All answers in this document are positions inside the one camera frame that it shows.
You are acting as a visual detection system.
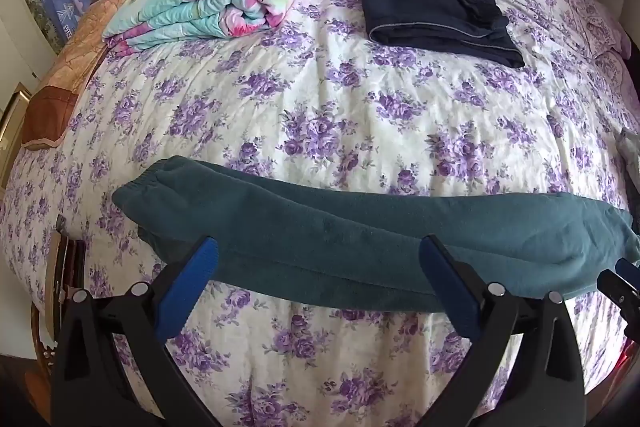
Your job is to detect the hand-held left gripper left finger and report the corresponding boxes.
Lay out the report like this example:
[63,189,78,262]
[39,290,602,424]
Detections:
[50,234,221,427]

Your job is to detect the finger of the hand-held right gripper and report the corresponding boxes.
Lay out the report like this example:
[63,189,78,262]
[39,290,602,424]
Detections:
[596,257,640,308]

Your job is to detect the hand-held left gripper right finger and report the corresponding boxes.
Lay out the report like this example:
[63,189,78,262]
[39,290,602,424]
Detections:
[418,234,589,427]

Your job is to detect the teal fleece pants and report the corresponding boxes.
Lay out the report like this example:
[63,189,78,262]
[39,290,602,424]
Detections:
[112,157,640,315]

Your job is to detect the folded dark navy pants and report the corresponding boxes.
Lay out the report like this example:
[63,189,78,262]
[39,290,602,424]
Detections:
[357,0,526,68]

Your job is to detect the purple floral bedspread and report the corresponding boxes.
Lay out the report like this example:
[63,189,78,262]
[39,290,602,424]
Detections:
[0,0,640,427]

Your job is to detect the orange brown blanket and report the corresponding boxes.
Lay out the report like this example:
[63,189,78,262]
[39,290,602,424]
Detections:
[22,0,146,152]

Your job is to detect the purple floral pillow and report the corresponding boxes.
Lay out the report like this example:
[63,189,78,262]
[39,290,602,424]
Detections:
[570,0,633,58]

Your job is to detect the wooden bed frame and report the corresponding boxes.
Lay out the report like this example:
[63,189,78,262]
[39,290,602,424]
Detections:
[30,214,88,358]

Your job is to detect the gold picture frame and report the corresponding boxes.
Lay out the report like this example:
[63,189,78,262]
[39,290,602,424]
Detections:
[0,82,33,192]

